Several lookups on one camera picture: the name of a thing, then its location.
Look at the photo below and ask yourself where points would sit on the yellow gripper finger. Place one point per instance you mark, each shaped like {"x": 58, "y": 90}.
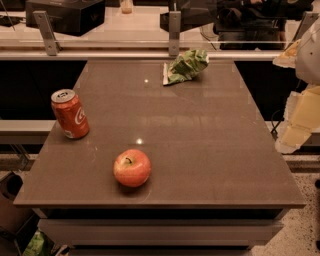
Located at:
{"x": 301, "y": 119}
{"x": 287, "y": 59}

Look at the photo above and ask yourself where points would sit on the green jalapeno chip bag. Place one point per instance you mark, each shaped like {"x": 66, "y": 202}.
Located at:
{"x": 185, "y": 67}

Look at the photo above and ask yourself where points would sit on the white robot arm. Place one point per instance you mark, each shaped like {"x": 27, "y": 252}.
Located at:
{"x": 308, "y": 56}

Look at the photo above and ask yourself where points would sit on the red apple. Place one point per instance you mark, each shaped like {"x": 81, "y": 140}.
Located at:
{"x": 132, "y": 168}

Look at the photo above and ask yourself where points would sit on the green bag under table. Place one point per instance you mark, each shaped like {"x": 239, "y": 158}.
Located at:
{"x": 37, "y": 246}

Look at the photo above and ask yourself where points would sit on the black device behind glass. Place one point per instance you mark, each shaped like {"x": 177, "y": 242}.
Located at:
{"x": 193, "y": 13}

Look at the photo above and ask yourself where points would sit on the black box on counter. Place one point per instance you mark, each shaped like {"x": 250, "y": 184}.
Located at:
{"x": 71, "y": 17}

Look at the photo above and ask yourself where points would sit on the red soda can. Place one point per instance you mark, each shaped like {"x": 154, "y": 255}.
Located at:
{"x": 69, "y": 113}

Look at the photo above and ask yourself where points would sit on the grey table drawer front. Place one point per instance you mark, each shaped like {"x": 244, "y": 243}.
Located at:
{"x": 151, "y": 232}

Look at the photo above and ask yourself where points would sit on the dark bin at left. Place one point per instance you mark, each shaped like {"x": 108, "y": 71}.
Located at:
{"x": 11, "y": 217}

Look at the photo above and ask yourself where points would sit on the right metal rail bracket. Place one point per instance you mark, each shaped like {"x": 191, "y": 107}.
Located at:
{"x": 307, "y": 20}

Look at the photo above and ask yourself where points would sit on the metal rail bracket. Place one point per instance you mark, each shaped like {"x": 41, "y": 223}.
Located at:
{"x": 307, "y": 20}
{"x": 51, "y": 44}
{"x": 174, "y": 32}

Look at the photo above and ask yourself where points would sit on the middle metal rail bracket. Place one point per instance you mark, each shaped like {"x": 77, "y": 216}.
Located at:
{"x": 174, "y": 32}

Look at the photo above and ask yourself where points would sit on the left metal rail bracket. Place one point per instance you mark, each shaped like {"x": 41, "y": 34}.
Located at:
{"x": 51, "y": 44}

